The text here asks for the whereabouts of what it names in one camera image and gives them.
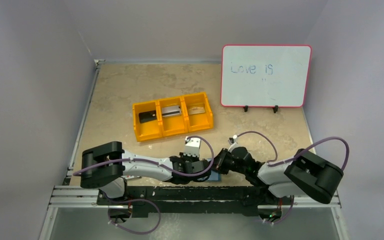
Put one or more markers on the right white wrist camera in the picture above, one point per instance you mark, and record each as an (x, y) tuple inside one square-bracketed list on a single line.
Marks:
[(233, 143)]

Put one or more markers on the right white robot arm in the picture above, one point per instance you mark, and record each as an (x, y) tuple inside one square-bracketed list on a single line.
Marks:
[(309, 174)]

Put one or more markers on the black card in bin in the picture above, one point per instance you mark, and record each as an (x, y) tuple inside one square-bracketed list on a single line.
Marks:
[(147, 116)]

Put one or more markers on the right whiteboard stand foot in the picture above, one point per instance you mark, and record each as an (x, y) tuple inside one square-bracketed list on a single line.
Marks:
[(275, 109)]

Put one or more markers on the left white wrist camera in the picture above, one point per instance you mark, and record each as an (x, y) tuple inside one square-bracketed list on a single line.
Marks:
[(192, 147)]

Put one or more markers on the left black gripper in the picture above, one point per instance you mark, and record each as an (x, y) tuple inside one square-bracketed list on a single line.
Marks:
[(183, 157)]

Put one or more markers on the pink framed whiteboard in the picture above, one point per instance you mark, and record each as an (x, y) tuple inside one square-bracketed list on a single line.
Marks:
[(264, 75)]

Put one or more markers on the blue card holder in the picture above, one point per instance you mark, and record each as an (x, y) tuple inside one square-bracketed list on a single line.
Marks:
[(214, 176)]

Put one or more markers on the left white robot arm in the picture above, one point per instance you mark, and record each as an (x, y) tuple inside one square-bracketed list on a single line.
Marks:
[(105, 167)]

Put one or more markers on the gold card in bin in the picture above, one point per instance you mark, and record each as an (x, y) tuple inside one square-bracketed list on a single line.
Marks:
[(196, 107)]

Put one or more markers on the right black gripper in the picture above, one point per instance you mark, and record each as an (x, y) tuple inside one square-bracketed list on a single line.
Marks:
[(225, 161)]

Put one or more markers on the gold magnetic stripe card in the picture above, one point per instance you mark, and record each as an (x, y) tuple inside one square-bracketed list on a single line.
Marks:
[(196, 112)]

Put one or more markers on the silver card in bin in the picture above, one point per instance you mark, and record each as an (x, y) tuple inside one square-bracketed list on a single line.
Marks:
[(171, 111)]

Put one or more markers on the middle yellow bin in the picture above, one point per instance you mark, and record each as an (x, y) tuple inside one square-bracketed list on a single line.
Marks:
[(172, 126)]

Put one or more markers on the left yellow bin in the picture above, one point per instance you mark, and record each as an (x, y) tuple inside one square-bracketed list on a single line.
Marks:
[(147, 123)]

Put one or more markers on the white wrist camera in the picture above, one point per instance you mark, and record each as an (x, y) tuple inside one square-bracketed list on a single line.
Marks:
[(192, 147), (233, 143)]

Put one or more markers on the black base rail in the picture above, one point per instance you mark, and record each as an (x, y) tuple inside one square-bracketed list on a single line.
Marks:
[(249, 201)]

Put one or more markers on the right yellow bin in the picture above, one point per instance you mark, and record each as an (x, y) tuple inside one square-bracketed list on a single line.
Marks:
[(199, 116)]

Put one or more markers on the yellow bin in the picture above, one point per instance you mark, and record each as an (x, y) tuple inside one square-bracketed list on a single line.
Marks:
[(172, 126), (199, 116), (147, 123)]

